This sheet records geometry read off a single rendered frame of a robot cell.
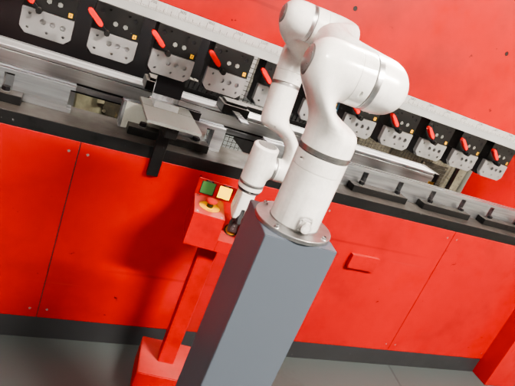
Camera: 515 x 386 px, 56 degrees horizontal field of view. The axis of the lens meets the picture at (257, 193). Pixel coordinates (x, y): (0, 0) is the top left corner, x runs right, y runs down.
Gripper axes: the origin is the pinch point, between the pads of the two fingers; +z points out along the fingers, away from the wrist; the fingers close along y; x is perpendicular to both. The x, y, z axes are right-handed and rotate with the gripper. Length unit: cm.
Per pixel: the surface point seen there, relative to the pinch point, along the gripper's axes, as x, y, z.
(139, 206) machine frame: -31.6, -14.5, 11.2
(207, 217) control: -10.4, 5.9, -3.7
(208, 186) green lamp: -11.5, -9.6, -7.0
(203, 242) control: -8.7, 6.7, 5.1
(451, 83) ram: 76, -54, -65
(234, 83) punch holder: -13, -33, -38
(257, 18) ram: -12, -36, -62
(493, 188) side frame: 169, -113, -13
